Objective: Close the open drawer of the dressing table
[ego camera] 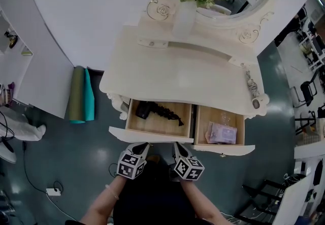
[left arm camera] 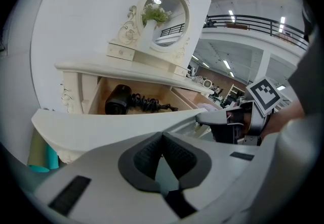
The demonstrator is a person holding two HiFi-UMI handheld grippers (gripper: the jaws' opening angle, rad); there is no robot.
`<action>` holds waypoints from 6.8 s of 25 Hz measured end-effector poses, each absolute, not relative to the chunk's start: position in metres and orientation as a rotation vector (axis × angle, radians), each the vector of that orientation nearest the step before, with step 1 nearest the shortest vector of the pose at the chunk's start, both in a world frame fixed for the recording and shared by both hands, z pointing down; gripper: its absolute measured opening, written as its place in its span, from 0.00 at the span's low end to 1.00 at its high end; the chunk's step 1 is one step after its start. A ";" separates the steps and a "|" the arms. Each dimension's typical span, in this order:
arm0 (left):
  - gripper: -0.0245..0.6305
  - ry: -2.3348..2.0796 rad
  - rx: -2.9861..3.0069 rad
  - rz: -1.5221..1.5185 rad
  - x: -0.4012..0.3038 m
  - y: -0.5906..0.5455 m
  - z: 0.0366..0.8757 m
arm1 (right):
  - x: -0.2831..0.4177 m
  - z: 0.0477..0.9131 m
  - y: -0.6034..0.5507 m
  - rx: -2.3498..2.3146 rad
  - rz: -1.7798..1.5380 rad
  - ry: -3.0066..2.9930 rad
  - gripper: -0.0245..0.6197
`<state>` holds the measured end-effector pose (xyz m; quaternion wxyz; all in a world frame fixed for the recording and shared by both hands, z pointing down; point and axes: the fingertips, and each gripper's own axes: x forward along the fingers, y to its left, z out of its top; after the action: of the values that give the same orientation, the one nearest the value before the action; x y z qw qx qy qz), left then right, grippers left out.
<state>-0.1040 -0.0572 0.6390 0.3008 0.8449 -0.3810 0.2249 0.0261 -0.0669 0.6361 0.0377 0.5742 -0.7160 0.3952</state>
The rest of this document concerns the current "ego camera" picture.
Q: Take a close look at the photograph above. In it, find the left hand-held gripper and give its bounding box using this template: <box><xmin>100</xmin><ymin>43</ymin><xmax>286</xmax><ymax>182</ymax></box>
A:
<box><xmin>116</xmin><ymin>142</ymin><xmax>151</xmax><ymax>180</ymax></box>

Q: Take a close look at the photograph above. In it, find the white dressing table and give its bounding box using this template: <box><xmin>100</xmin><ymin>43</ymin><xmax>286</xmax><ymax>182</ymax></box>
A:
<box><xmin>99</xmin><ymin>0</ymin><xmax>279</xmax><ymax>121</ymax></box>

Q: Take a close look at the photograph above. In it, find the person's right forearm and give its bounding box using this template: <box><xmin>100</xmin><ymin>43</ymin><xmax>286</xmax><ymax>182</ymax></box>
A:
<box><xmin>179</xmin><ymin>179</ymin><xmax>229</xmax><ymax>225</ymax></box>

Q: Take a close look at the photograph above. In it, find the black office chair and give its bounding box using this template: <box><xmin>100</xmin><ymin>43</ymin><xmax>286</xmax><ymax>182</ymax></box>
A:
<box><xmin>290</xmin><ymin>80</ymin><xmax>318</xmax><ymax>109</ymax></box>

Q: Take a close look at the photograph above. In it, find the white cloth bundle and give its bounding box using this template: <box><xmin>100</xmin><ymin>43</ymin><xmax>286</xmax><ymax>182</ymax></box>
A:
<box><xmin>0</xmin><ymin>107</ymin><xmax>47</xmax><ymax>142</ymax></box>

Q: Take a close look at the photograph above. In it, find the wooden drawer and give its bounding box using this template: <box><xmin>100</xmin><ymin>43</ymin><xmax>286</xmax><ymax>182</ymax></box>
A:
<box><xmin>190</xmin><ymin>104</ymin><xmax>256</xmax><ymax>156</ymax></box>
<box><xmin>108</xmin><ymin>99</ymin><xmax>195</xmax><ymax>144</ymax></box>

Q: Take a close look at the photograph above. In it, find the white shelf unit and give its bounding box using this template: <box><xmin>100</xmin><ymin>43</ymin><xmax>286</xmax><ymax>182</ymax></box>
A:
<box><xmin>0</xmin><ymin>8</ymin><xmax>35</xmax><ymax>108</ymax></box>

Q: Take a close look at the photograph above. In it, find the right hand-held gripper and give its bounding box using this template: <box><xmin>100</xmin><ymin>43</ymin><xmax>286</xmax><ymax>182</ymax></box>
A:
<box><xmin>169</xmin><ymin>142</ymin><xmax>205</xmax><ymax>182</ymax></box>

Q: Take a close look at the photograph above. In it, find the white power strip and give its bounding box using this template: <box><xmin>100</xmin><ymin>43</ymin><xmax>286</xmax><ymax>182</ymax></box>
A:
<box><xmin>45</xmin><ymin>187</ymin><xmax>62</xmax><ymax>197</ymax></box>

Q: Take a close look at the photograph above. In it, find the purple wipes pack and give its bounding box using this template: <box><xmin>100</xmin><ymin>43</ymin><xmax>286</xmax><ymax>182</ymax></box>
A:
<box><xmin>205</xmin><ymin>121</ymin><xmax>238</xmax><ymax>145</ymax></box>

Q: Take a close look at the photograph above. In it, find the white table with black frame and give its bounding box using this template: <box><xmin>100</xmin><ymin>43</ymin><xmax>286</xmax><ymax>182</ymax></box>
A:
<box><xmin>233</xmin><ymin>173</ymin><xmax>320</xmax><ymax>225</ymax></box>

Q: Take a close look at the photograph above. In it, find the black and gold ornament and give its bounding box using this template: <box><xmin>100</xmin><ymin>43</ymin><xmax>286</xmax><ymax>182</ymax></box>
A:
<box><xmin>4</xmin><ymin>31</ymin><xmax>18</xmax><ymax>49</ymax></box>

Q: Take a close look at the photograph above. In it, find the white vase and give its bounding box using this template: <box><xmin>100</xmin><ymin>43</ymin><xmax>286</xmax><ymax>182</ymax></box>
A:
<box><xmin>172</xmin><ymin>0</ymin><xmax>198</xmax><ymax>40</ymax></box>

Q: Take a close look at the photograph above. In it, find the person's left forearm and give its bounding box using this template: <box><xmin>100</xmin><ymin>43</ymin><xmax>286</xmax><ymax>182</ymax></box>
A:
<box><xmin>80</xmin><ymin>174</ymin><xmax>133</xmax><ymax>225</ymax></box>

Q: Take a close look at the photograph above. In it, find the translucent bracelet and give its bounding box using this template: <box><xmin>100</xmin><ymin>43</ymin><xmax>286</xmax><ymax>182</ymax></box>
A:
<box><xmin>105</xmin><ymin>184</ymin><xmax>120</xmax><ymax>200</ymax></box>

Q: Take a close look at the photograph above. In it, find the teal rolled mat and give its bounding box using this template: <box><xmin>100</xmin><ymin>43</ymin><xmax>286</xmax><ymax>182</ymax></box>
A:
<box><xmin>83</xmin><ymin>68</ymin><xmax>95</xmax><ymax>122</ymax></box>

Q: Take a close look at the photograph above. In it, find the olive rolled mat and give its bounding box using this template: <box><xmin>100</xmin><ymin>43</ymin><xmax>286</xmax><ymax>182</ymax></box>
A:
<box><xmin>68</xmin><ymin>66</ymin><xmax>86</xmax><ymax>124</ymax></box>

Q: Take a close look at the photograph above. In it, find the black hair dryer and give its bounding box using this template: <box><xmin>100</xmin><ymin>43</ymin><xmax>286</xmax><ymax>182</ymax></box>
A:
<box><xmin>135</xmin><ymin>101</ymin><xmax>185</xmax><ymax>127</ymax></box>

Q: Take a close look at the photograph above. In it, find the person's dark clothing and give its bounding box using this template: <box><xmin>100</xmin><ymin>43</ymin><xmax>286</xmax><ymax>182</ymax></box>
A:
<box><xmin>113</xmin><ymin>154</ymin><xmax>204</xmax><ymax>225</ymax></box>

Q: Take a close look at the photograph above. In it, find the black floor cable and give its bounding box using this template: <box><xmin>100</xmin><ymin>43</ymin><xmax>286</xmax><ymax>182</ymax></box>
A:
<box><xmin>22</xmin><ymin>141</ymin><xmax>64</xmax><ymax>194</ymax></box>

